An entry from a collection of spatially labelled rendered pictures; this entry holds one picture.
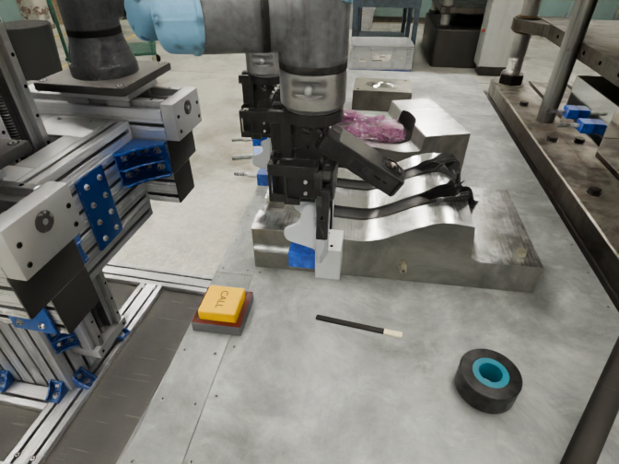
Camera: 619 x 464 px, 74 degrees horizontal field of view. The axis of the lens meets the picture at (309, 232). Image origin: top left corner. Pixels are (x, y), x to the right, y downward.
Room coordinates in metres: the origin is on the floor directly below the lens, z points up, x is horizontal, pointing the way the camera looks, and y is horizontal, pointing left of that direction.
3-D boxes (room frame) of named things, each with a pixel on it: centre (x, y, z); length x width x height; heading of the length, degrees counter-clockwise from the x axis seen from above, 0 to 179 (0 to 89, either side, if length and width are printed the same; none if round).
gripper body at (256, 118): (0.78, 0.08, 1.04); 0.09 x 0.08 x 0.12; 82
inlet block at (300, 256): (0.47, 0.02, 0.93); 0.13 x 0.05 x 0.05; 82
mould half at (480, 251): (0.68, -0.16, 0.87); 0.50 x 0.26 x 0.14; 82
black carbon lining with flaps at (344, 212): (0.69, -0.15, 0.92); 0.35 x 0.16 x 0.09; 82
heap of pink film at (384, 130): (1.04, -0.13, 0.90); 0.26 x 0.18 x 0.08; 99
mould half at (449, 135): (1.05, -0.13, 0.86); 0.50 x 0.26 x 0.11; 99
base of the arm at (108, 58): (1.03, 0.49, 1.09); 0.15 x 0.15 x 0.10
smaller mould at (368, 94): (1.48, -0.26, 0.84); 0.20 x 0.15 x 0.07; 82
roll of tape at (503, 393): (0.33, -0.24, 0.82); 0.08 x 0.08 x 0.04
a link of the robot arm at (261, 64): (0.77, 0.08, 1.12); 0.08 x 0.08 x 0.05
